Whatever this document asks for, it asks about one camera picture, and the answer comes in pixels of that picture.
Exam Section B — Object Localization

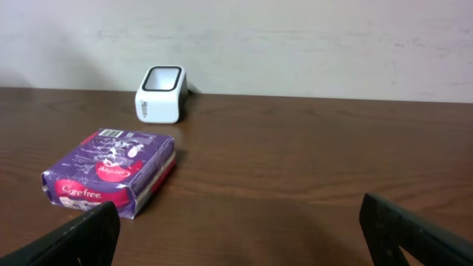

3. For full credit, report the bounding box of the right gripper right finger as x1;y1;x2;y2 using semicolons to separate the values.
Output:
359;193;472;266

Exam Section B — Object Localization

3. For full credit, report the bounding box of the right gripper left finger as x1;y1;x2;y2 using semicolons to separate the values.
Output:
1;202;120;265

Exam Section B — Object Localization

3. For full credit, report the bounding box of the purple Carefree pad pack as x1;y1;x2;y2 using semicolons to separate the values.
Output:
41;129;176;219

